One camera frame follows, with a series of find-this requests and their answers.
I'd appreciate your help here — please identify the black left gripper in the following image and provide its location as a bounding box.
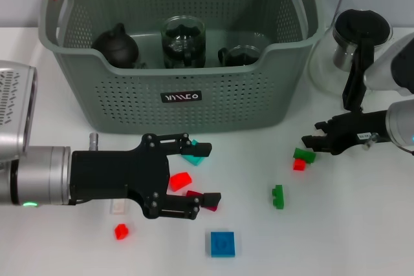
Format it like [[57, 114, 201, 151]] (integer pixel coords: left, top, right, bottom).
[[70, 132, 223, 221]]

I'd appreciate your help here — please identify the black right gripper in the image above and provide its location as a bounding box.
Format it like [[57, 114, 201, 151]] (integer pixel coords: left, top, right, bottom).
[[301, 109, 391, 156]]

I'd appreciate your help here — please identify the teal square building block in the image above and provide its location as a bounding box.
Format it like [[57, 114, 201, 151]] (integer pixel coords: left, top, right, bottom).
[[180, 139, 208, 167]]

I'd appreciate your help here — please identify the green long building block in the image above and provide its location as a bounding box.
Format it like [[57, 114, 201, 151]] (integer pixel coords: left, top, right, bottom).
[[292, 147, 316, 164]]

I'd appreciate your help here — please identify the bright red sloped block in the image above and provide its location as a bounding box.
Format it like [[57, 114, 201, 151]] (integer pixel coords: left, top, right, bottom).
[[168, 171, 192, 192]]

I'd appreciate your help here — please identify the dark red curved block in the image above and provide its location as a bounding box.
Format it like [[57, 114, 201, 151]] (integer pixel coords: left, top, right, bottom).
[[186, 190, 219, 212]]

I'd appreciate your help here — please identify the grey-green perforated storage bin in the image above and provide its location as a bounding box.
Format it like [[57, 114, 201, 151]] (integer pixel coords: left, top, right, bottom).
[[38, 0, 325, 135]]

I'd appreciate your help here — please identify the blue square building block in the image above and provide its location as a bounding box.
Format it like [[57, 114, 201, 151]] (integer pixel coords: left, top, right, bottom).
[[210, 231, 236, 258]]

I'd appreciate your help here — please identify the green notched building block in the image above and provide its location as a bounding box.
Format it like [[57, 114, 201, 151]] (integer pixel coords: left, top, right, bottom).
[[270, 184, 286, 209]]

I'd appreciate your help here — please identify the clear white flat block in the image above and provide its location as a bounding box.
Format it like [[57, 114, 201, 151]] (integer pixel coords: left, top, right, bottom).
[[109, 200, 127, 215]]

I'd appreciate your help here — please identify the metal plug right gripper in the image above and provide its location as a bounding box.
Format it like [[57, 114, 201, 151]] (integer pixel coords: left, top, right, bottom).
[[364, 132, 379, 149]]

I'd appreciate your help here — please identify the metal plug gripper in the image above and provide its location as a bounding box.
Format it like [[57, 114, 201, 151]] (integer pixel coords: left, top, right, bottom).
[[89, 132, 100, 153], [364, 132, 379, 149]]

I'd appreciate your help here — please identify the metal plug left gripper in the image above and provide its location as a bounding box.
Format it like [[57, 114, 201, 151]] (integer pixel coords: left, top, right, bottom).
[[89, 132, 100, 153]]

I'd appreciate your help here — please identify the glass teapot black lid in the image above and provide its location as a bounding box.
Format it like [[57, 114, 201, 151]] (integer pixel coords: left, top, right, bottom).
[[307, 9, 394, 112]]

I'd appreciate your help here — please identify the small black clay teapot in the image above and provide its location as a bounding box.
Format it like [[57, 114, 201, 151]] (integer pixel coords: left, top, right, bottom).
[[91, 23, 140, 69]]

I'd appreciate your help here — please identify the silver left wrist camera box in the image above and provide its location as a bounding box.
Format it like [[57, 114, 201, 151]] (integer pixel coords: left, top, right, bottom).
[[0, 60, 39, 164]]

